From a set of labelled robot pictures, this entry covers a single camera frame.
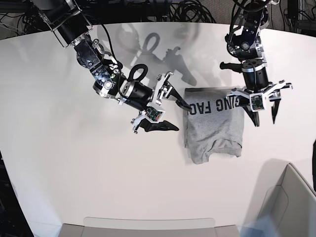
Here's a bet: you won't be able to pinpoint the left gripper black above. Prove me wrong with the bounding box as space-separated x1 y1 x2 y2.
238 83 281 127

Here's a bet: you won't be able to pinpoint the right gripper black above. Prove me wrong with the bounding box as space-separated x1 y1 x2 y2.
140 81 191 132

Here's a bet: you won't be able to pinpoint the grey T-shirt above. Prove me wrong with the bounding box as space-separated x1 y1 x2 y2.
183 87 244 164

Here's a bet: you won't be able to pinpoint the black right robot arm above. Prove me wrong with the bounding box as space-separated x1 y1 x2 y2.
33 0 191 133

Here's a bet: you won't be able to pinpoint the blue translucent object corner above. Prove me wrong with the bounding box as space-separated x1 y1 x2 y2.
239 213 276 237

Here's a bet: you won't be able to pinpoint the grey tray bottom edge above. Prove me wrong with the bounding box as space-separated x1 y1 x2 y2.
59 217 240 237

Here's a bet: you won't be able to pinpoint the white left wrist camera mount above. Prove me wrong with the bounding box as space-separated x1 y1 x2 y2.
226 80 293 112

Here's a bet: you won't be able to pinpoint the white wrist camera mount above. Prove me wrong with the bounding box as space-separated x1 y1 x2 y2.
131 72 173 134
226 80 293 112

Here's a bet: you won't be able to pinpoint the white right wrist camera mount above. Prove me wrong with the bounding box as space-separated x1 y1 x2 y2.
131 72 173 134

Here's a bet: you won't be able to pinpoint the coiled black cables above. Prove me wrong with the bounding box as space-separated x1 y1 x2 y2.
170 0 218 25

